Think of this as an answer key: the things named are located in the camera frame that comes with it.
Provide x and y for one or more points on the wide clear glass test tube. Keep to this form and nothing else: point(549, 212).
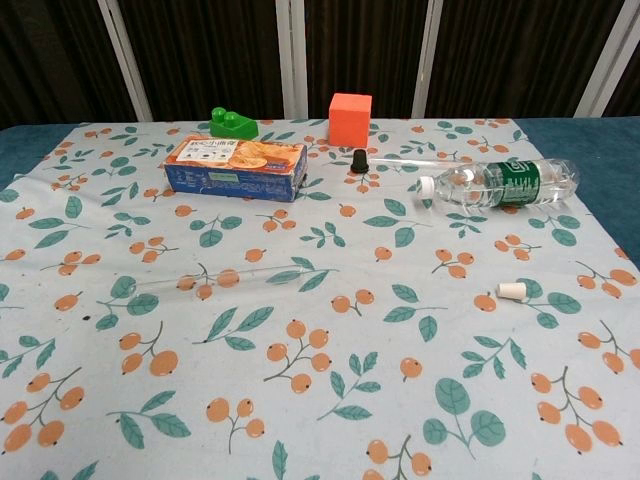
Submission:
point(225, 278)

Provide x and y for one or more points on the white rubber stopper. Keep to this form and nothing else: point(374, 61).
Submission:
point(511, 290)

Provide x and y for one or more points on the thin clear glass test tube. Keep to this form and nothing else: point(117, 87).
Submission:
point(400, 161)

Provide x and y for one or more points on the floral printed tablecloth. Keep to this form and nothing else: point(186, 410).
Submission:
point(320, 325)

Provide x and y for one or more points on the black rubber stopper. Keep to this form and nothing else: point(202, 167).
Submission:
point(359, 162)

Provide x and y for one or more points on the orange blue cracker box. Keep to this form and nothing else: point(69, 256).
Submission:
point(235, 170)

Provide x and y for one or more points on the orange foam cube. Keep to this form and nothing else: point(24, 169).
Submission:
point(349, 120)

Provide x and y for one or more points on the green toy building block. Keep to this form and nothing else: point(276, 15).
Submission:
point(235, 127)

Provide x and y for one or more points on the clear water bottle green label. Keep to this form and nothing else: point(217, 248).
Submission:
point(515, 182)

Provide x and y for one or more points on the dark screen panel white frame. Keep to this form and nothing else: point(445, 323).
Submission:
point(515, 55)
point(365, 45)
point(50, 60)
point(630, 95)
point(210, 55)

